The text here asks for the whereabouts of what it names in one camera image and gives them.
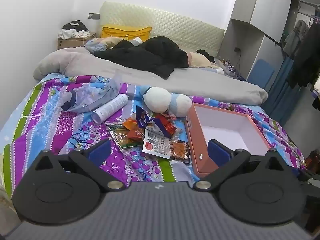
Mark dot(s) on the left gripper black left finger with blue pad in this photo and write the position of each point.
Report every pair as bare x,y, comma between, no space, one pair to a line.
61,189

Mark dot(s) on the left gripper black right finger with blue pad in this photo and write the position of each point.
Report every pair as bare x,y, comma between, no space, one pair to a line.
260,190

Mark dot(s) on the green pickled vegetable packet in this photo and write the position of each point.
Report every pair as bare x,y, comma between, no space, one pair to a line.
124,137

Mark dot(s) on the white label snack packet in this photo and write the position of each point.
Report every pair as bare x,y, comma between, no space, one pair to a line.
156,145

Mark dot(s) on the blue white snack bag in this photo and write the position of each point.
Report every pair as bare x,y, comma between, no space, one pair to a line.
154,125

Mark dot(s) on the pink cardboard box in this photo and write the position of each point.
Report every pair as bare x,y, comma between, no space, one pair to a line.
232,129

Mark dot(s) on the colourful floral bed sheet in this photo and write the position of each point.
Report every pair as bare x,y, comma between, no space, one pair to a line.
40,123

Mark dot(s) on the white spray can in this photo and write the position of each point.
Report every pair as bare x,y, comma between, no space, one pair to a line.
105,111

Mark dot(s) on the orange snack packet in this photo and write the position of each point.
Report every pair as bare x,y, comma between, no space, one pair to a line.
131,124

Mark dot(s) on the translucent blue plastic bag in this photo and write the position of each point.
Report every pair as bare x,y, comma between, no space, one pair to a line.
92,95

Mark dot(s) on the dark red snack packet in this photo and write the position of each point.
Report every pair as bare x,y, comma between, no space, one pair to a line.
180,151

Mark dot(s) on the blue curtain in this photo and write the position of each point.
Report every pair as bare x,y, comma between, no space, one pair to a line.
282,99

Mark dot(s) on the red foil snack packet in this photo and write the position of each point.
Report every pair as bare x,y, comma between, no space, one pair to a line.
167,123

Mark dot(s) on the blue cushion board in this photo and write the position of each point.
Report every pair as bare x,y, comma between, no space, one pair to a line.
260,73

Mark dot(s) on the hanging dark clothes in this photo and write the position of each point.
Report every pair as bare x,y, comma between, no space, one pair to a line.
305,68

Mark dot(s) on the grey duvet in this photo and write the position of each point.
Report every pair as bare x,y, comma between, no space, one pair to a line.
189,81

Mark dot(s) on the white blue plush toy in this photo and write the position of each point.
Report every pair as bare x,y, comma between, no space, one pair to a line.
159,100

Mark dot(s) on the wooden nightstand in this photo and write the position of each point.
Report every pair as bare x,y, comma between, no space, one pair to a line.
73,42

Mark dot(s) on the beige pillow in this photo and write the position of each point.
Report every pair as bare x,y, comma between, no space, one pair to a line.
198,60

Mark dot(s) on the clothes pile on nightstand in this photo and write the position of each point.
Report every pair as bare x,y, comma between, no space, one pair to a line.
74,29

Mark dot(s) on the black jacket on bed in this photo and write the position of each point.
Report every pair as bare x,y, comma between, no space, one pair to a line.
158,55

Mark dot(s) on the cream quilted headboard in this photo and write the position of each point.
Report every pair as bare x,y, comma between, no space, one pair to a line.
187,32

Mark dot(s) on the yellow pillow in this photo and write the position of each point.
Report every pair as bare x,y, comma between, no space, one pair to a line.
125,32

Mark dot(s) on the grey wardrobe cabinet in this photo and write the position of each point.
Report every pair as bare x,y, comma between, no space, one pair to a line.
254,32

